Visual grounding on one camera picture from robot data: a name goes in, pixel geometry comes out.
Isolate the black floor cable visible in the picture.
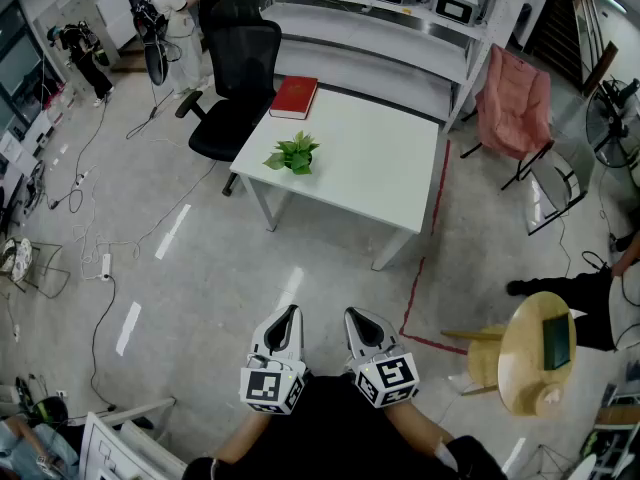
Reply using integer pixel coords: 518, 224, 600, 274
89, 275, 119, 414

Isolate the person's right forearm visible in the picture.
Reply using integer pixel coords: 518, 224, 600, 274
384, 400, 457, 462

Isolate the white board with diagram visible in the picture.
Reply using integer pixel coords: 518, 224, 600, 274
79, 397, 187, 480

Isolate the person's black clothing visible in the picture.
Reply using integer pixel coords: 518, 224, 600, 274
182, 372, 507, 480

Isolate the white floor cable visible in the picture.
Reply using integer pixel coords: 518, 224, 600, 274
72, 217, 142, 282

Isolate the black mesh office chair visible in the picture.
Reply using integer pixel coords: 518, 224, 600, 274
174, 0, 284, 198

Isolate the dark staircase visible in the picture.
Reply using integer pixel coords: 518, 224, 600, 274
524, 0, 587, 89

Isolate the round wooden side table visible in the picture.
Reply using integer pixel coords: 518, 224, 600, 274
442, 291, 580, 419

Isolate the white metal shelf rack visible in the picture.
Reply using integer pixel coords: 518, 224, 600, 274
227, 0, 559, 134

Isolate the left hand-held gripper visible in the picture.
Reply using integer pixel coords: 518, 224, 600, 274
239, 304, 311, 415

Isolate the person's left forearm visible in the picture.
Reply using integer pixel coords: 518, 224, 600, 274
214, 407, 274, 465

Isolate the pink padded armchair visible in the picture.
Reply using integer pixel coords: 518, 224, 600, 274
459, 43, 556, 192

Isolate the red hardcover book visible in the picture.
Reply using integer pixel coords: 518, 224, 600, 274
268, 75, 320, 121

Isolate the grey chair with black legs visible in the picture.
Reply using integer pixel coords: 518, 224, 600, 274
524, 117, 597, 237

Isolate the dark green box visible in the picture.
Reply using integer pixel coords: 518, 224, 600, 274
542, 312, 573, 372

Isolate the wire chair with patterned cushion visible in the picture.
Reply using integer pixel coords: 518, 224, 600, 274
0, 236, 71, 300

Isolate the green potted plant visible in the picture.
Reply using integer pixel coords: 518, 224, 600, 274
262, 130, 321, 177

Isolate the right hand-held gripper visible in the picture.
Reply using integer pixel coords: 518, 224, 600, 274
343, 307, 420, 409

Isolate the black standing fan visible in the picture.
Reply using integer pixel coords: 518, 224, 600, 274
584, 77, 640, 169

